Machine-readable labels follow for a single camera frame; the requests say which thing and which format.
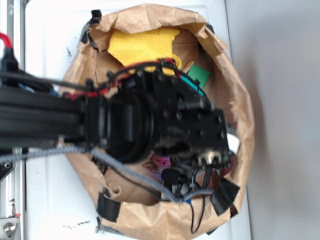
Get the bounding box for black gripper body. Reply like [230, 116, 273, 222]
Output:
[153, 76, 232, 170]

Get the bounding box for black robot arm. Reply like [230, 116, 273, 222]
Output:
[0, 66, 232, 170]

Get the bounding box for green rectangular block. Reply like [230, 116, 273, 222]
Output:
[187, 65, 211, 89]

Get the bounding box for brown paper bag bin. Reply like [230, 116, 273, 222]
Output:
[64, 4, 255, 240]

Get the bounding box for yellow cloth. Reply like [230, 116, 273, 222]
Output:
[107, 28, 182, 69]

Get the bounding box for grey braided cable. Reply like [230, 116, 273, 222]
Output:
[0, 146, 216, 205]

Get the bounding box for aluminium frame rail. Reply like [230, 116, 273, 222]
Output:
[0, 0, 26, 240]

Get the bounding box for red cable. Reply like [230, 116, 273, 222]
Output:
[0, 32, 13, 51]

